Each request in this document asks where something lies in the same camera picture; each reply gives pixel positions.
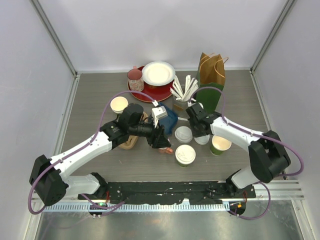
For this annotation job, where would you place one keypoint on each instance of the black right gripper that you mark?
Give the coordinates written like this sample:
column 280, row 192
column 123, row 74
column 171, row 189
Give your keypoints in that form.
column 195, row 133

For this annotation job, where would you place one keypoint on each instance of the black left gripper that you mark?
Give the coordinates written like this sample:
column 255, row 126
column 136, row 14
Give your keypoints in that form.
column 158, row 138

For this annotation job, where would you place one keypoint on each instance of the stack of white lids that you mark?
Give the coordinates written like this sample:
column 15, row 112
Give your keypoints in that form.
column 183, row 134

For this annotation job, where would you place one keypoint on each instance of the green paper cups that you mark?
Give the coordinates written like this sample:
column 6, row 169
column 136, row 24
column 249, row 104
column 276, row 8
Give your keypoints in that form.
column 118, row 104

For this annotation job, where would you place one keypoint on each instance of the white cup lid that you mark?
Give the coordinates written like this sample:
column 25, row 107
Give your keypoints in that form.
column 185, row 153
column 202, row 140

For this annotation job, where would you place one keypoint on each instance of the small pink handled cup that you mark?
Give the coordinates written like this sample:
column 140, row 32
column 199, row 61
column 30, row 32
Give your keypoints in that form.
column 166, row 150

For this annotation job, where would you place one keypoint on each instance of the green paper coffee cup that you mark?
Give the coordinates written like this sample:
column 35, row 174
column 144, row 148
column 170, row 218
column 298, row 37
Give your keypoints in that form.
column 184, row 164

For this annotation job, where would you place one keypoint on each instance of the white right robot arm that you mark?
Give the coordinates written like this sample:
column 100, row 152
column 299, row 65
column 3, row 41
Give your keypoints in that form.
column 268, row 158

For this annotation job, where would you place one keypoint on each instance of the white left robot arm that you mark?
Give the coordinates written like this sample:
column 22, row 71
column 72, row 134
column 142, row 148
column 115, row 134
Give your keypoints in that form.
column 52, row 179

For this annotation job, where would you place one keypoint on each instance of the cardboard cup carrier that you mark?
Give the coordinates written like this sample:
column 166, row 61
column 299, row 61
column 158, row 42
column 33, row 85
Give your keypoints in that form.
column 130, row 143

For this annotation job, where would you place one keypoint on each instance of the wrapped white straw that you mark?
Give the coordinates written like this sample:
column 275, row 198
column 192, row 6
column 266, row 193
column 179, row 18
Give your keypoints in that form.
column 183, row 119

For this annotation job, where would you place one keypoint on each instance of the grey metal utensil tin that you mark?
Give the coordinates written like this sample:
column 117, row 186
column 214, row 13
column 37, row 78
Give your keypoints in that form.
column 179, row 107

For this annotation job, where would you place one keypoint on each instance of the blue shell-shaped dish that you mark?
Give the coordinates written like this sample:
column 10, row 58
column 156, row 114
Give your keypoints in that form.
column 170, row 121

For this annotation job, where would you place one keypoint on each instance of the bundle of wrapped white utensils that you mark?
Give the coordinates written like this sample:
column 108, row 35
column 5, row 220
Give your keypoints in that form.
column 184, row 92

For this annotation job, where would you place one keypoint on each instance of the red round tray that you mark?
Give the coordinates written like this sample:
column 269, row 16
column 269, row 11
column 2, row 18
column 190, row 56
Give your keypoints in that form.
column 159, row 93

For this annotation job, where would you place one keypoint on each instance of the pink floral mug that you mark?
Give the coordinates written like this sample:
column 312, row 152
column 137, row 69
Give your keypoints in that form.
column 135, row 79

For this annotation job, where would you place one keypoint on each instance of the green brown paper bag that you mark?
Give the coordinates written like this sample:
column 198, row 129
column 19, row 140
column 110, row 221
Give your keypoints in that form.
column 210, row 73

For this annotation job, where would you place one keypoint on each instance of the white paper plate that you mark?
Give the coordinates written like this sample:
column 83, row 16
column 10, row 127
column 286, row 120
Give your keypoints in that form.
column 158, row 73

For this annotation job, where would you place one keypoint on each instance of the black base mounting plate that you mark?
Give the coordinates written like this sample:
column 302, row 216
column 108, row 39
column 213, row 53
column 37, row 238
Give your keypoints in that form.
column 171, row 192

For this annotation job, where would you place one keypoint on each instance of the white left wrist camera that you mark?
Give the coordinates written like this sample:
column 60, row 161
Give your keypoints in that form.
column 158, row 113

